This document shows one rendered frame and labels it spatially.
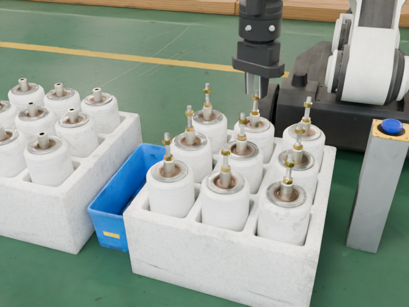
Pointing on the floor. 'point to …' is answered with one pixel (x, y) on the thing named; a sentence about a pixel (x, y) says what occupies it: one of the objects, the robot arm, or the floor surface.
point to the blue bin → (122, 195)
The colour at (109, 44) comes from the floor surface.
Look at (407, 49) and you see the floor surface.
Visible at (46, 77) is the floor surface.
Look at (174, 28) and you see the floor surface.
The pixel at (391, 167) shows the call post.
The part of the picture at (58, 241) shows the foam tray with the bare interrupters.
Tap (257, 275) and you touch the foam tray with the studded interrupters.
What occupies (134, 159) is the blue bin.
